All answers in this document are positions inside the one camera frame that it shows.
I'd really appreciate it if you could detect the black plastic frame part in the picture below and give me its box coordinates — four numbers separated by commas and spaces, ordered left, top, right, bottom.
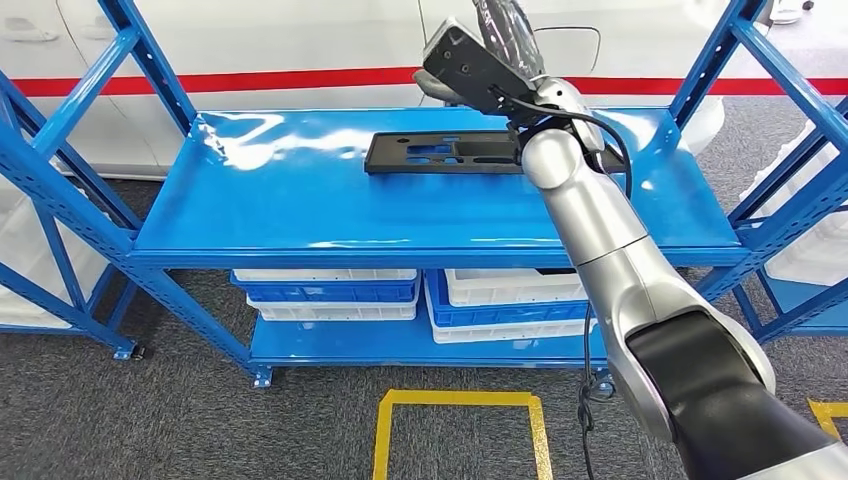
364, 130, 627, 176

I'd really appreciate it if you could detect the blue metal shelf rack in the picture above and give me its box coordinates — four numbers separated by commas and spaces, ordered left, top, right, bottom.
0, 0, 848, 389
728, 92, 848, 346
0, 66, 144, 362

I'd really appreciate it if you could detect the translucent white storage crate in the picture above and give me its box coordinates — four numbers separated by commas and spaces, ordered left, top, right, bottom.
0, 175, 111, 329
738, 119, 848, 287

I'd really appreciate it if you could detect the yellow floor tape square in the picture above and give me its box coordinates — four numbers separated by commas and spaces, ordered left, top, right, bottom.
372, 389, 554, 480
806, 398, 848, 442

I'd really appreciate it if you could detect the red barrier belt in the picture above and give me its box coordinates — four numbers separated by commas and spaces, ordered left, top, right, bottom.
9, 66, 848, 99

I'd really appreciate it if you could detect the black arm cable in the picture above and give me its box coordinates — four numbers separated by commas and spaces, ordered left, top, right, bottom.
488, 84, 634, 480

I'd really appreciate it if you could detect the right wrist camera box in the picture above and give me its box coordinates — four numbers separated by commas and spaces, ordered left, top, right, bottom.
413, 18, 541, 124

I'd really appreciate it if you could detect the white chair base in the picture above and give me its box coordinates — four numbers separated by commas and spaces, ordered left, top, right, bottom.
768, 0, 817, 26

